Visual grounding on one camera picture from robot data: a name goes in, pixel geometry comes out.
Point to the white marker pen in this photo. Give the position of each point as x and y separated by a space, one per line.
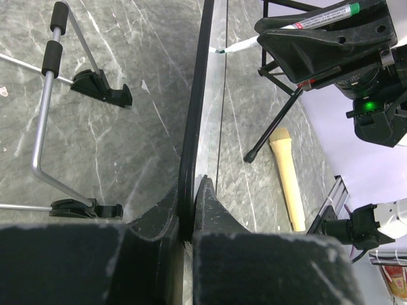
318 21

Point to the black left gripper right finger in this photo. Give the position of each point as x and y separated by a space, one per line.
232 265

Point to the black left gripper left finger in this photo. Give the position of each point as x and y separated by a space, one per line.
136 263

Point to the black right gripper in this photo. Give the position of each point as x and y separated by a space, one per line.
358 61

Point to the orange labelled bottle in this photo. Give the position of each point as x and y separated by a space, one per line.
396 280

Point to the beige microphone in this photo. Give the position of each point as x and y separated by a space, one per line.
281 144

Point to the white whiteboard with black frame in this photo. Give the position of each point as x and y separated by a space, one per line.
201 144

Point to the silver wire whiteboard easel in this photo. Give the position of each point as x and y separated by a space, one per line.
84 147

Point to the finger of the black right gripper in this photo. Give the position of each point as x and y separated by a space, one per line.
363 11

